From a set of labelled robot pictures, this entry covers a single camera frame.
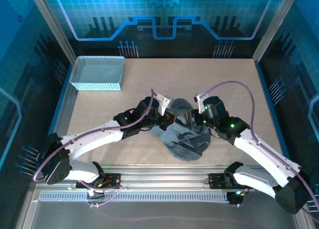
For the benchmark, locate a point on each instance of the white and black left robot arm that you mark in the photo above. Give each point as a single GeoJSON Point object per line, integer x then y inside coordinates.
{"type": "Point", "coordinates": [94, 137]}

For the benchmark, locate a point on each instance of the aluminium frame post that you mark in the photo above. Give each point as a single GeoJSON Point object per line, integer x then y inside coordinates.
{"type": "Point", "coordinates": [276, 25]}
{"type": "Point", "coordinates": [52, 27]}

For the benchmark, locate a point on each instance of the black controller box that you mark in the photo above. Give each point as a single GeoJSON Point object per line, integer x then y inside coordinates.
{"type": "Point", "coordinates": [233, 200]}

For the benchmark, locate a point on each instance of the grey t-shirt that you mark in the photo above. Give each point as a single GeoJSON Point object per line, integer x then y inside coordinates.
{"type": "Point", "coordinates": [187, 144]}

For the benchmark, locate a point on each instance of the light blue plastic basket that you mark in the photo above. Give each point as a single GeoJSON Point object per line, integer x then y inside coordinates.
{"type": "Point", "coordinates": [97, 74]}

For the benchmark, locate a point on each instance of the grey metal front plate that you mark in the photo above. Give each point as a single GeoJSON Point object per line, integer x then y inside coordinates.
{"type": "Point", "coordinates": [159, 216]}

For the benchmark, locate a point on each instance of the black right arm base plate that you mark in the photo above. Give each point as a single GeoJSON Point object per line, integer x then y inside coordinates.
{"type": "Point", "coordinates": [215, 181]}

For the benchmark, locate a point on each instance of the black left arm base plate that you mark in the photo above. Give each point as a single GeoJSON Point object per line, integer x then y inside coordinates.
{"type": "Point", "coordinates": [113, 180]}

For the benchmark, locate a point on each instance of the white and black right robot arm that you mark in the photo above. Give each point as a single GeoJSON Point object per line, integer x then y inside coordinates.
{"type": "Point", "coordinates": [259, 149]}

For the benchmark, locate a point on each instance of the aluminium mounting rail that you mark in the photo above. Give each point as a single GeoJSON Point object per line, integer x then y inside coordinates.
{"type": "Point", "coordinates": [162, 175]}

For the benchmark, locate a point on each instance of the small white connector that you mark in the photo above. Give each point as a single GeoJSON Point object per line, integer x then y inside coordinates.
{"type": "Point", "coordinates": [91, 193]}

